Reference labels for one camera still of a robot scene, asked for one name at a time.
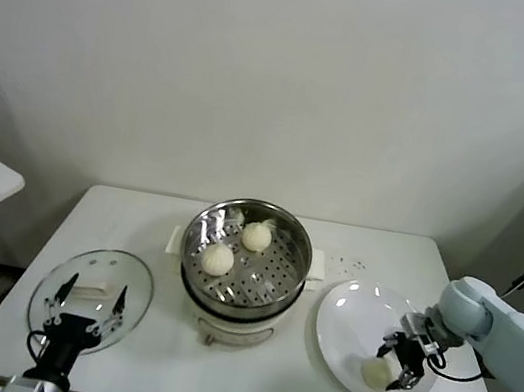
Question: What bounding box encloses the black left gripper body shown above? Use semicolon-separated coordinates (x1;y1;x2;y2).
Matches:
21;307;107;390

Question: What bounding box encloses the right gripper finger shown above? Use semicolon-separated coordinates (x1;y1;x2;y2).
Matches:
384;363;421;392
374;330;401;362

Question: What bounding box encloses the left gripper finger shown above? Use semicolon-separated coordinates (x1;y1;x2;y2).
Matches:
39;268;80;334
84;279;131;343

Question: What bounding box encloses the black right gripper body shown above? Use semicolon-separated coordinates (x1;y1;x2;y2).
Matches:
379;329;434;388

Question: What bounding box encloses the white steamed baozi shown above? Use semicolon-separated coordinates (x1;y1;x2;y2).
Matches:
357;355;399;392
239;219;275;255
198;241;238;281

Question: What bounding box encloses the stainless steel steamer basket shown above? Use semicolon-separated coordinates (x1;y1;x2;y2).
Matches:
171;187;321;319

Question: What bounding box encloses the round glass pot lid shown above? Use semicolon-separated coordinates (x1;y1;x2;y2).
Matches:
20;236;161;369

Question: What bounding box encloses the round white plate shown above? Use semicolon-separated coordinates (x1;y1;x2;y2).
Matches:
303;273;452;392

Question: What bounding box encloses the cream electric cooker base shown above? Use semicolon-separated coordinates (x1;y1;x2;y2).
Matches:
149;222;329;366

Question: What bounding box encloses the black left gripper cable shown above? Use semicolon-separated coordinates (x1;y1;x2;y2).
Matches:
22;327;49;362

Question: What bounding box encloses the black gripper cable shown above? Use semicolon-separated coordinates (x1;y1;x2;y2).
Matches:
22;327;49;362
427;347;488;387

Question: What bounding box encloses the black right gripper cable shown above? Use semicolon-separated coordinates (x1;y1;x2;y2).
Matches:
427;347;488;387

